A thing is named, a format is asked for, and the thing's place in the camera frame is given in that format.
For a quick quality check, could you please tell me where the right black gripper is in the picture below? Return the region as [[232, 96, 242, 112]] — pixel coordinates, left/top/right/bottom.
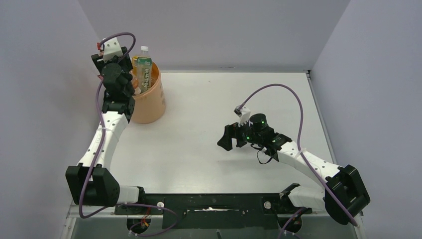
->
[[218, 117, 262, 151]]

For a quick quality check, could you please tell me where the orange plastic bin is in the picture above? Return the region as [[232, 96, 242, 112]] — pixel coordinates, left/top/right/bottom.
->
[[131, 62, 166, 124]]

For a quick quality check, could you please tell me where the green label clear bottle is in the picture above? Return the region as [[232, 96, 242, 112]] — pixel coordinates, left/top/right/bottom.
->
[[135, 46, 152, 93]]

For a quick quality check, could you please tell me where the orange drink bottle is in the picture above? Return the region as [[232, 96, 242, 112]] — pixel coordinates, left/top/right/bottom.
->
[[131, 74, 141, 95]]

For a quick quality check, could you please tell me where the yellow juice bottle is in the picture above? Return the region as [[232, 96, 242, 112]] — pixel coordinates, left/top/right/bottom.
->
[[131, 55, 138, 76]]

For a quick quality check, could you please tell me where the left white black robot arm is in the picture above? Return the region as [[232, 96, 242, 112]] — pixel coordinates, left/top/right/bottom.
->
[[65, 47, 145, 207]]

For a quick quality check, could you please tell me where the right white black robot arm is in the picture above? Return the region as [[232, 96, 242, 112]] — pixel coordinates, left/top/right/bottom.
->
[[217, 114, 371, 225]]

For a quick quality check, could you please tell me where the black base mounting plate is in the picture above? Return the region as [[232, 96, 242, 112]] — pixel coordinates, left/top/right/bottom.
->
[[114, 193, 311, 236]]

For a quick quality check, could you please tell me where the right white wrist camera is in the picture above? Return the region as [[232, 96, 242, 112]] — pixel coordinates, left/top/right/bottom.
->
[[234, 106, 251, 127]]

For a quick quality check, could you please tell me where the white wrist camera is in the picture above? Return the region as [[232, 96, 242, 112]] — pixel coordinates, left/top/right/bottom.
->
[[103, 37, 123, 62], [234, 106, 251, 127]]

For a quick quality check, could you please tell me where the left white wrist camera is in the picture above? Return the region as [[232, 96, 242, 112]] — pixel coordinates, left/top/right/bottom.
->
[[103, 37, 123, 62]]

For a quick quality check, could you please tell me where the aluminium frame rail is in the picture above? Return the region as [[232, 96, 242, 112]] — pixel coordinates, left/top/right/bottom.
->
[[70, 185, 367, 225]]

